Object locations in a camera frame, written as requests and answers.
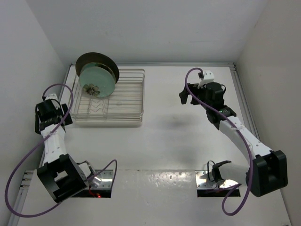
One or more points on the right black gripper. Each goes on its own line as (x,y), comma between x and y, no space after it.
(194,88)

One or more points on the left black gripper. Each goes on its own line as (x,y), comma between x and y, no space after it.
(59,110)

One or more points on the green flower plate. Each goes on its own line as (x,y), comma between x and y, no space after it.
(97,82)
(95,64)

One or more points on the brown ceramic plate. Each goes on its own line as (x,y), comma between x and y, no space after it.
(95,57)

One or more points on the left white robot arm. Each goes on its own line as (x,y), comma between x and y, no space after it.
(59,173)

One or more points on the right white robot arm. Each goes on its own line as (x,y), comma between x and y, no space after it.
(267,171)

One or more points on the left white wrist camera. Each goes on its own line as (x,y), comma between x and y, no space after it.
(54,100)

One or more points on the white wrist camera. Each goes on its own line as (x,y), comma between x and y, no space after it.
(206,77)
(54,100)

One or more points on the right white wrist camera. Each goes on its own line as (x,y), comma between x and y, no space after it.
(206,77)

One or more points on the wire dish rack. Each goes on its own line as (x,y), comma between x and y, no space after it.
(123,108)

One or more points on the aluminium frame rail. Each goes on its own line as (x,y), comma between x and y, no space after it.
(247,113)

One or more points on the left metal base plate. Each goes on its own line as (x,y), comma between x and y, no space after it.
(103,181)

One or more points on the metal base plate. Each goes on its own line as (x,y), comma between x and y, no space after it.
(103,181)
(204,181)

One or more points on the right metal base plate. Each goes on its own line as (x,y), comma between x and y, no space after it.
(204,181)

